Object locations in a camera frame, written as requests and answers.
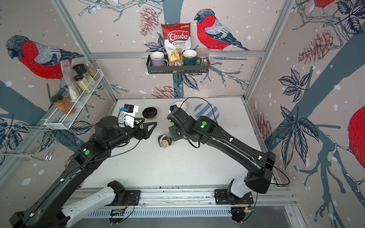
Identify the red Chuba chips bag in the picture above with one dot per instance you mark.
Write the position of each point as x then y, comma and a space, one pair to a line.
177, 39

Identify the black glazed bowl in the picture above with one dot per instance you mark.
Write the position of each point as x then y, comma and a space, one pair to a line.
149, 113

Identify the orange spice jar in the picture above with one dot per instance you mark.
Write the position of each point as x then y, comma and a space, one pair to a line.
63, 104

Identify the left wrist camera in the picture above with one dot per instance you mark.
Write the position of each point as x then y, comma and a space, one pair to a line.
129, 112

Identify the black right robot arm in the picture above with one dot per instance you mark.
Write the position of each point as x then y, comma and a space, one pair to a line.
259, 165

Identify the small glass spice jar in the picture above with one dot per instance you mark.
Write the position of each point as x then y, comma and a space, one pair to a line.
91, 69

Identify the black lid spice jar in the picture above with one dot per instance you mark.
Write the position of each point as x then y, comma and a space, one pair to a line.
82, 73

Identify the pink lidded candy jar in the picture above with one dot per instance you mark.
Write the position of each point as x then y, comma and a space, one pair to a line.
202, 57

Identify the green mug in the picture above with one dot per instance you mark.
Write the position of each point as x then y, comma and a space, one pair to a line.
189, 57

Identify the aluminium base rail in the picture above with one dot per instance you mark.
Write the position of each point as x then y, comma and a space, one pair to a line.
172, 202

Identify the clear plastic bag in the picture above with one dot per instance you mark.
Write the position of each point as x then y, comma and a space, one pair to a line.
74, 90

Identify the beige spice jar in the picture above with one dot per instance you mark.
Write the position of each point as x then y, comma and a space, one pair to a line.
82, 82

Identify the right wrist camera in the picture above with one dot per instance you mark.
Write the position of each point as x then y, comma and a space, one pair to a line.
173, 107

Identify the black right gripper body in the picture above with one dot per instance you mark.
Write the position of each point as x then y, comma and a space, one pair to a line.
176, 134

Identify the blue striped plate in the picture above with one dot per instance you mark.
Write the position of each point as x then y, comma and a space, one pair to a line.
208, 110

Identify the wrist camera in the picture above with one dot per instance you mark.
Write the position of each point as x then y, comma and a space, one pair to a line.
173, 107
129, 112

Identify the black wall shelf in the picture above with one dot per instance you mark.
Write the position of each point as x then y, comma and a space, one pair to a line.
166, 69

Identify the white ceramic bowl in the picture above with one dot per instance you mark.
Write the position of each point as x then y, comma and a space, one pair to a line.
181, 104

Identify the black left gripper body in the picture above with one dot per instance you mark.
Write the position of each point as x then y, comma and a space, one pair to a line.
138, 133

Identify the purple mug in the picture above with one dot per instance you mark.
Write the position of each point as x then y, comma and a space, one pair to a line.
158, 59

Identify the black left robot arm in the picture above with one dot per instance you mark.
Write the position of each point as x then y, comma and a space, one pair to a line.
50, 210

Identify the plush doll keychain decoration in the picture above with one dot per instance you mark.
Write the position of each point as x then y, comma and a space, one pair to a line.
165, 140

